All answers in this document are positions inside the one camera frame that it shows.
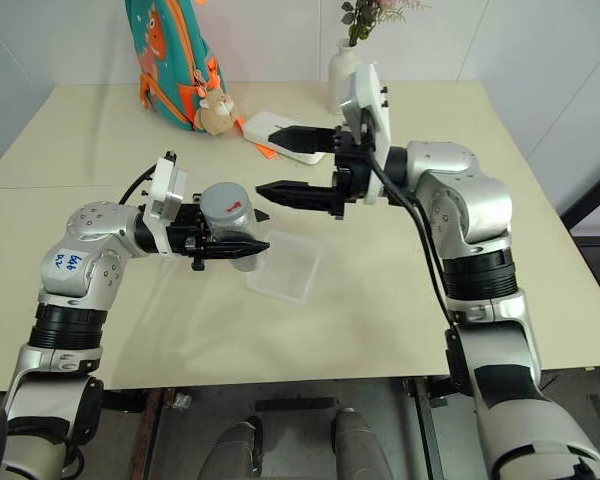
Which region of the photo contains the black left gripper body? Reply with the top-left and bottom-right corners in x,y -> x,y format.
166,191 -> 212,273

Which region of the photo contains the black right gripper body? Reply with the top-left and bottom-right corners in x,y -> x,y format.
331,124 -> 376,222

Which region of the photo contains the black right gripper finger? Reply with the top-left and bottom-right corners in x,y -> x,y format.
255,180 -> 342,215
268,125 -> 339,157

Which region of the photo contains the grey jar lid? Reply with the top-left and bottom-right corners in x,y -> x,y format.
200,182 -> 257,233

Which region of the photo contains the white flat rectangular box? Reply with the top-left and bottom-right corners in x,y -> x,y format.
242,110 -> 329,167

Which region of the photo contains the clear plastic box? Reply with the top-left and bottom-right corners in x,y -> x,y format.
244,228 -> 327,305

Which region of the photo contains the orange flat piece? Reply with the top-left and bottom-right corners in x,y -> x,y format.
251,140 -> 282,161

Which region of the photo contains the white ceramic vase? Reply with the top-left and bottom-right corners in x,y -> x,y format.
327,41 -> 377,117

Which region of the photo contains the pink green flower bouquet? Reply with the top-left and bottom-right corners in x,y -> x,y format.
339,0 -> 434,49

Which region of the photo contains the teal orange dinosaur backpack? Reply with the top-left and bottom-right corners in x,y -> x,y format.
123,0 -> 245,135

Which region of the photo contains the dark grey rounded shape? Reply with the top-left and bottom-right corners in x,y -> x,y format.
213,415 -> 264,480
331,406 -> 387,480

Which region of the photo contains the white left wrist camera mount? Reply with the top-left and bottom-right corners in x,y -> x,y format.
142,151 -> 191,254

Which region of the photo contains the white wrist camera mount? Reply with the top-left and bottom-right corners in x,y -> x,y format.
142,151 -> 191,254
338,62 -> 394,207

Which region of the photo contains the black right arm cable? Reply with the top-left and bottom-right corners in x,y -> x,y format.
358,112 -> 460,337

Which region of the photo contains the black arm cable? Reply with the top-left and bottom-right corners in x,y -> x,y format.
117,166 -> 157,206
358,112 -> 460,337

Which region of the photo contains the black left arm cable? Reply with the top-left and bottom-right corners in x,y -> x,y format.
117,166 -> 157,206

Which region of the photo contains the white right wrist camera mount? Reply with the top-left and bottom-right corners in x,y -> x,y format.
338,62 -> 394,207

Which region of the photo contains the brown plush toy keychain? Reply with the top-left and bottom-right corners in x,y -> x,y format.
193,88 -> 237,137

